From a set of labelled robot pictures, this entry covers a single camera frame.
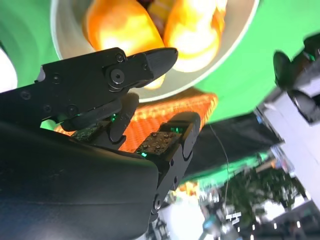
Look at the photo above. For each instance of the pale grey-green bowl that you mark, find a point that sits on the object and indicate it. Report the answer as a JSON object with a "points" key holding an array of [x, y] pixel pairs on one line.
{"points": [[65, 25]]}

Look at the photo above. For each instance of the black backdrop cloth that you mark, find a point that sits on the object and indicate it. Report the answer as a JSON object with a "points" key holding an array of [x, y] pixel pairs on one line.
{"points": [[237, 140]]}

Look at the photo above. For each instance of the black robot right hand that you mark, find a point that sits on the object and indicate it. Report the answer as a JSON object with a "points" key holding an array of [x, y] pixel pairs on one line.
{"points": [[62, 187]]}

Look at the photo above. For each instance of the green leafy plant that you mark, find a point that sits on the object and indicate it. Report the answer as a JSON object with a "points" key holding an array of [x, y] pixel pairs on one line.
{"points": [[262, 190]]}

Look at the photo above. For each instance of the orange wicker basket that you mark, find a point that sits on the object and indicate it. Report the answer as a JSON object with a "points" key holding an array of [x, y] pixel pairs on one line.
{"points": [[162, 112]]}

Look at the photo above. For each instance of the pale lilac plate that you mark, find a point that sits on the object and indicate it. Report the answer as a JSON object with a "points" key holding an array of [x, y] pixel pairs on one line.
{"points": [[6, 72]]}

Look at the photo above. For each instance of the green tablecloth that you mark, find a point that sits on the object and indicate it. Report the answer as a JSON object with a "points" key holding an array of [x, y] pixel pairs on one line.
{"points": [[250, 75]]}

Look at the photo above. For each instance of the chocolate brown cake slice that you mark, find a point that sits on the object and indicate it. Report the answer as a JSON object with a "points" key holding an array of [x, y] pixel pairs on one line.
{"points": [[157, 21]]}

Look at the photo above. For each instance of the green cloth with small print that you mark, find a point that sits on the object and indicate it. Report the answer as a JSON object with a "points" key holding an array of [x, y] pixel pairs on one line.
{"points": [[212, 172]]}

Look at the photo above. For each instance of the yellow and pink cake slice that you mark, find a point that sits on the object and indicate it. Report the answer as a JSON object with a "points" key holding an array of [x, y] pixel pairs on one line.
{"points": [[162, 7]]}

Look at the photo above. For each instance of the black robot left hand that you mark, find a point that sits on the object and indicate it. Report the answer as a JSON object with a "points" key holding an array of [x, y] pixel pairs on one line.
{"points": [[307, 62]]}

